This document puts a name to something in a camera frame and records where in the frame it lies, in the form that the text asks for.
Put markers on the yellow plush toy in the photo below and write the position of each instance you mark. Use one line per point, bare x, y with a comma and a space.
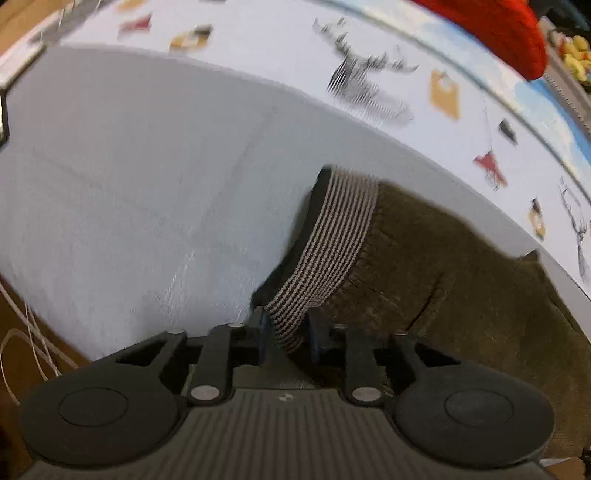
575, 53

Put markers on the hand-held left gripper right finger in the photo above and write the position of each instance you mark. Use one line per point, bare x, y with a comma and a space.
315, 338

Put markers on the black object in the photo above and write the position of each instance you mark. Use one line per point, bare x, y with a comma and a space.
3, 115

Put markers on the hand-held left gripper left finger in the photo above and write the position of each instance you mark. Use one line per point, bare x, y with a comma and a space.
263, 331

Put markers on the red folded blanket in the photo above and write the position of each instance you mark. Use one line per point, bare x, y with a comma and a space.
489, 27

